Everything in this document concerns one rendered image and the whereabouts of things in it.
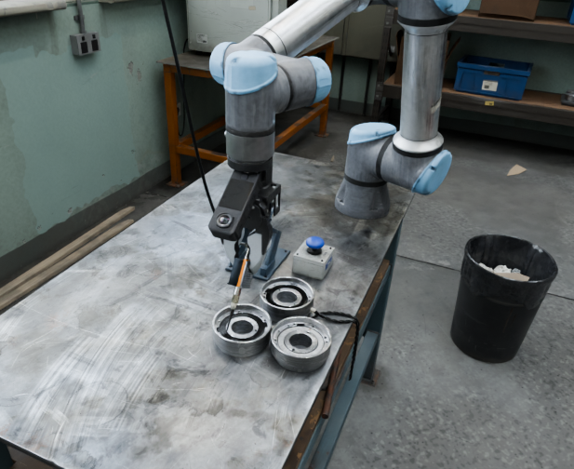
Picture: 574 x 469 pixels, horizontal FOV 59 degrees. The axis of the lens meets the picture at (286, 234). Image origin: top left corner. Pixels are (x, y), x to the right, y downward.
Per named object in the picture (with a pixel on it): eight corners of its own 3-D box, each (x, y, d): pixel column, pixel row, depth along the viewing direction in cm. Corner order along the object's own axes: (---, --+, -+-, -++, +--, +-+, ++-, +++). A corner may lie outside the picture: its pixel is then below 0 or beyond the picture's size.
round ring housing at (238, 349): (216, 364, 86) (215, 345, 84) (210, 323, 95) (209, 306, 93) (275, 356, 88) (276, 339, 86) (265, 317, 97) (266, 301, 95)
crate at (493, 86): (525, 91, 407) (533, 62, 396) (522, 102, 377) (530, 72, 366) (460, 81, 425) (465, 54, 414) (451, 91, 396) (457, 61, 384)
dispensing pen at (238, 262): (213, 332, 86) (239, 237, 87) (223, 330, 90) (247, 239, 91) (224, 336, 86) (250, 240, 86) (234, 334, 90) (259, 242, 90)
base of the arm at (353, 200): (343, 190, 148) (347, 158, 143) (394, 201, 143) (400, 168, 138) (327, 211, 136) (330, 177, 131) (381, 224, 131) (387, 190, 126)
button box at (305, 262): (322, 280, 108) (325, 261, 106) (292, 272, 111) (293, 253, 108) (334, 261, 115) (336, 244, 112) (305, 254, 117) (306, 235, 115)
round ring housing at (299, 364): (331, 377, 85) (333, 358, 83) (268, 374, 85) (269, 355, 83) (327, 334, 94) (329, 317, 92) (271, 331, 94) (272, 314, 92)
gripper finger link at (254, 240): (279, 262, 92) (275, 217, 87) (265, 280, 87) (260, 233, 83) (263, 260, 93) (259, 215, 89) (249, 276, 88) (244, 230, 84)
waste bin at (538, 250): (525, 381, 195) (560, 291, 173) (436, 354, 206) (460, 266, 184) (526, 328, 222) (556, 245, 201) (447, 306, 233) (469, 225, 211)
